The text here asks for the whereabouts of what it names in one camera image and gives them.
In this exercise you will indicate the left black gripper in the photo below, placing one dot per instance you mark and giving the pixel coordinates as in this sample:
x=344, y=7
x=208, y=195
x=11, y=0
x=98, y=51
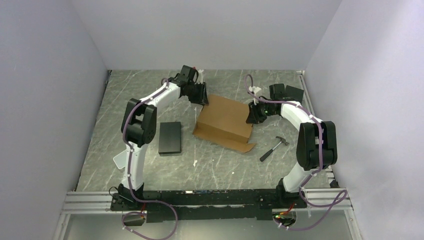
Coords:
x=202, y=97

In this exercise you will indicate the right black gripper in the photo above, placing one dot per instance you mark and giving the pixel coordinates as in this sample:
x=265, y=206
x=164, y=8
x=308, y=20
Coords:
x=251, y=118

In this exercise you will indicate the brown cardboard box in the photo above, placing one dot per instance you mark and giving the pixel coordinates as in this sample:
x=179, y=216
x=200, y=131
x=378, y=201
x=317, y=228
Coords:
x=223, y=122

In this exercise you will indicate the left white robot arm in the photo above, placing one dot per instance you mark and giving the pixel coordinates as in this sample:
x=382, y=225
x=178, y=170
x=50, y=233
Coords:
x=140, y=124

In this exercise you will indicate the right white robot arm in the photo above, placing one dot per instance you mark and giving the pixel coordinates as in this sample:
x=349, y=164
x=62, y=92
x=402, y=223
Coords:
x=316, y=143

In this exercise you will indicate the black square box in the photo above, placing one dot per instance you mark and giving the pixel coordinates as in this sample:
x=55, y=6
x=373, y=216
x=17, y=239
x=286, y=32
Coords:
x=294, y=93

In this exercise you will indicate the black rectangular block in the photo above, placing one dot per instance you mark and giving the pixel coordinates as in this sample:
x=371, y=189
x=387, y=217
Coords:
x=170, y=138

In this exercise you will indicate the silver metal tin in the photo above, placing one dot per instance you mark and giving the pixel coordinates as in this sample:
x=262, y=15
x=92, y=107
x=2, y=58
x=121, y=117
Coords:
x=120, y=160

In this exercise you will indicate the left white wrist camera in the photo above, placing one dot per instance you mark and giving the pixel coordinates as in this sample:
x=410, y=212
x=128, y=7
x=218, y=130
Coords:
x=200, y=76

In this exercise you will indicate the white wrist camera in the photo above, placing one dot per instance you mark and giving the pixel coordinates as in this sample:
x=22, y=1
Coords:
x=200, y=76
x=257, y=91

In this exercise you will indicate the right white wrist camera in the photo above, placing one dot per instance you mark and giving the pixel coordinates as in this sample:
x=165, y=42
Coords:
x=257, y=91

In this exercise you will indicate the black handled claw hammer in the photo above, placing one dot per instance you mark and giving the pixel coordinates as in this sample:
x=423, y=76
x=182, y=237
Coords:
x=282, y=141

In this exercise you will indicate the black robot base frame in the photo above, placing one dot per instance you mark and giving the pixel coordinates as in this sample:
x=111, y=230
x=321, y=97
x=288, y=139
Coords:
x=168, y=205

